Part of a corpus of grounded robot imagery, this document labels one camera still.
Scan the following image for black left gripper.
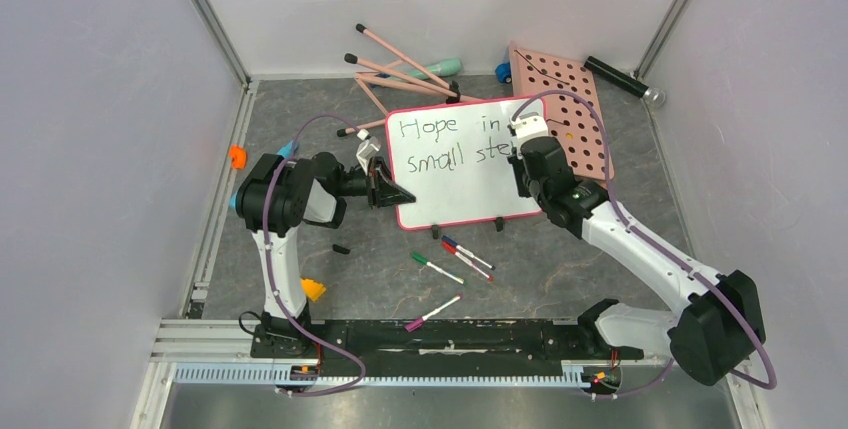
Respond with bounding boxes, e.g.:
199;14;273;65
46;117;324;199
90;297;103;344
334;157;416;210

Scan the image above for blue toy marker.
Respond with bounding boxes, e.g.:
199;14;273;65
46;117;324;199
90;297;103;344
229;141;298;209

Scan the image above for pink easel legs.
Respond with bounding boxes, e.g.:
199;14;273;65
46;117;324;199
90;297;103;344
344;23;481;129

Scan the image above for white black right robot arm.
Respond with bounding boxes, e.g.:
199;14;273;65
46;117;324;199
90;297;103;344
508;136;776;389

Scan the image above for red whiteboard marker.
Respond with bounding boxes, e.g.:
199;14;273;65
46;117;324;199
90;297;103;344
441;241;494;282

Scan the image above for purple whiteboard marker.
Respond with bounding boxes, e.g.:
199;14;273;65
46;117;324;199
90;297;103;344
404;294;463;333

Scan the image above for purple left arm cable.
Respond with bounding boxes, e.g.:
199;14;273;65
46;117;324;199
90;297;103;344
260;115;370;399

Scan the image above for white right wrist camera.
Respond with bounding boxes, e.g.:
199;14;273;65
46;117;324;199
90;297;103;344
509;113;549;150

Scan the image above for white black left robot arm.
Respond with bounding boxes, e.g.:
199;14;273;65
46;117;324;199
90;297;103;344
235;152;416;357

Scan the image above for blue whiteboard marker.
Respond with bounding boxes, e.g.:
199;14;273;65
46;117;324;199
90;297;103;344
441;235;495;270

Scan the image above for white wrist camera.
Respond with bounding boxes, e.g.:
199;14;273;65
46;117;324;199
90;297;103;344
356;129;382;172
509;113;549;150

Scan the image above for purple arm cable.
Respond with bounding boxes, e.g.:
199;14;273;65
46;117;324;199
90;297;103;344
260;115;370;399
511;89;778;399

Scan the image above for pink perforated board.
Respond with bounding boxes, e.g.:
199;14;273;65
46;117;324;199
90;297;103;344
508;42;606;182

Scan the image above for orange plastic piece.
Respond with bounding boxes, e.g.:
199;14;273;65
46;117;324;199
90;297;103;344
228;145;248;170

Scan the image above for white cable comb strip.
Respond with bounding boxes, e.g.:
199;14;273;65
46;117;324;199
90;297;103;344
173;362;588;389

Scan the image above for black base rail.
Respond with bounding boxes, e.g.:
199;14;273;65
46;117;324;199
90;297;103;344
250;319;644;378

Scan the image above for black flashlight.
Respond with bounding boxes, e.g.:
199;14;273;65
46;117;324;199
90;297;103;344
584;56;666;108

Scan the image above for pink framed whiteboard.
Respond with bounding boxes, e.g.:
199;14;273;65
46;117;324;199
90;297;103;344
385;98;541;230

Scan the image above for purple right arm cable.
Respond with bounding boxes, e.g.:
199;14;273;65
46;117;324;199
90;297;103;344
511;89;778;399

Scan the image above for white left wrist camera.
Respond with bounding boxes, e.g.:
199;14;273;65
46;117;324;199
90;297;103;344
356;129;382;172

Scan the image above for yellow orange wedge block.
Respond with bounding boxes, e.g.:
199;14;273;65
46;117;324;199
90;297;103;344
300;278;327;302

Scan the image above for green whiteboard marker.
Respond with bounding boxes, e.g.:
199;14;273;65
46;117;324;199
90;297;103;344
410;252;465;285

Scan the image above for teal green toy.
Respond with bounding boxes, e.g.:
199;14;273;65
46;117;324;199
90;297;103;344
404;58;463;84

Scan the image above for black marker cap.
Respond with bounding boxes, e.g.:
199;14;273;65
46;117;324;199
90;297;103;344
332;244;351;255

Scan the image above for blue toy car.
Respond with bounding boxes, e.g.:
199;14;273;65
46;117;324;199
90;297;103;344
494;62;512;84

